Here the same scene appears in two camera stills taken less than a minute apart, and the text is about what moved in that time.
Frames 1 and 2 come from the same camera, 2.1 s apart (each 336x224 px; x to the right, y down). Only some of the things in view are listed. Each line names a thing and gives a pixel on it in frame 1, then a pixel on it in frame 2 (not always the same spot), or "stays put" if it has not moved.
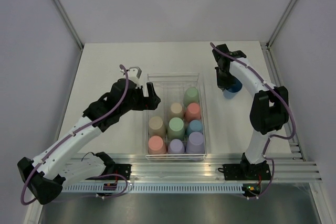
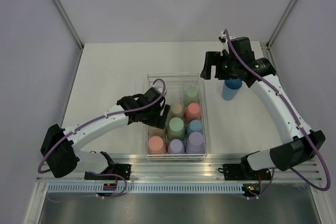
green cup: [176, 129] stays put
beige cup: [156, 126] stays put
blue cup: [231, 92] stays put
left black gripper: [147, 103] to [159, 121]
